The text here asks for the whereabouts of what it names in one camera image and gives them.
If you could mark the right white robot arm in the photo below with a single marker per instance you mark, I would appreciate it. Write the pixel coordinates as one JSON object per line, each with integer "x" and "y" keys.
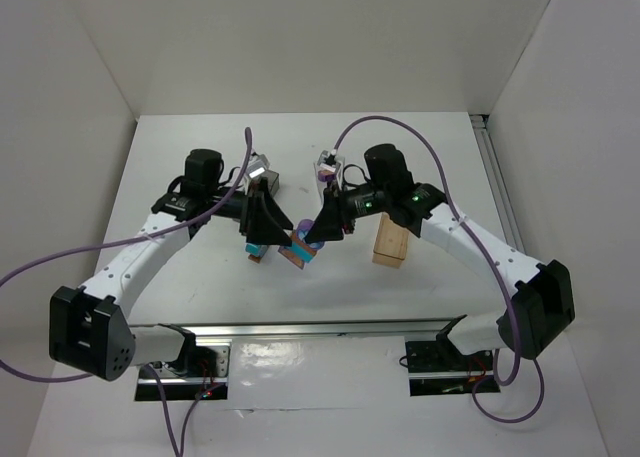
{"x": 540, "y": 302}

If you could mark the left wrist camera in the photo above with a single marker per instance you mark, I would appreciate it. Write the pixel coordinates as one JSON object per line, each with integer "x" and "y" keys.
{"x": 257, "y": 165}

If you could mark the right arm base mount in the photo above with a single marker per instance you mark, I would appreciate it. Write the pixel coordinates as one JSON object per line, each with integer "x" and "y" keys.
{"x": 436, "y": 367}

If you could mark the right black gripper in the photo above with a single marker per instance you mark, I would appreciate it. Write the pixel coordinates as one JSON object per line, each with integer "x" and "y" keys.
{"x": 338, "y": 209}

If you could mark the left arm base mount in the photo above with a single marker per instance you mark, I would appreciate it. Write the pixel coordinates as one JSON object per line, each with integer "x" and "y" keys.
{"x": 174, "y": 365}

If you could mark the aluminium frame rail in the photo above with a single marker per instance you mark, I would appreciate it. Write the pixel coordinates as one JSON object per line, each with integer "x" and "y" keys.
{"x": 212, "y": 280}

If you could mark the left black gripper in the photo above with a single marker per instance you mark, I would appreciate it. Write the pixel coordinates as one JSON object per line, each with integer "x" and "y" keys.
{"x": 251, "y": 211}

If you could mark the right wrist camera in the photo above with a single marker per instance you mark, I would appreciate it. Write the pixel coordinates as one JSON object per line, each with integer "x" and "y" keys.
{"x": 330, "y": 160}

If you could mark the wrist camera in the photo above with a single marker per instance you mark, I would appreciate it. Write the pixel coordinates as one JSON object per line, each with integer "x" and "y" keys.
{"x": 257, "y": 165}
{"x": 330, "y": 160}

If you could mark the purple lego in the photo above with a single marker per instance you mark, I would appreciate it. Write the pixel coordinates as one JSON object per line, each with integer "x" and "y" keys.
{"x": 301, "y": 231}

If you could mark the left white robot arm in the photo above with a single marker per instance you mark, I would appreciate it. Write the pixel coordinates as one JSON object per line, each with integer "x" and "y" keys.
{"x": 88, "y": 325}

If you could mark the teal lego brick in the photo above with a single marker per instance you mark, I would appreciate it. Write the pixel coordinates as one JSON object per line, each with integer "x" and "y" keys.
{"x": 310, "y": 253}
{"x": 256, "y": 250}

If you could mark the smoked grey plastic container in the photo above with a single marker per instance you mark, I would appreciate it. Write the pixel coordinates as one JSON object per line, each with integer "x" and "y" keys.
{"x": 268, "y": 180}

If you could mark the clear plastic container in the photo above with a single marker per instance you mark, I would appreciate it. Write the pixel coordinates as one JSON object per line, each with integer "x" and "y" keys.
{"x": 339, "y": 182}

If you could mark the wooden tan container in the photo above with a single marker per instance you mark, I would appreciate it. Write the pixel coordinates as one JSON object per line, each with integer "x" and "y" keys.
{"x": 391, "y": 243}

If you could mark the small purple lego brick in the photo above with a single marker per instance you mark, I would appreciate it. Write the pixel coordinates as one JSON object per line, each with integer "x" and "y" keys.
{"x": 326, "y": 179}

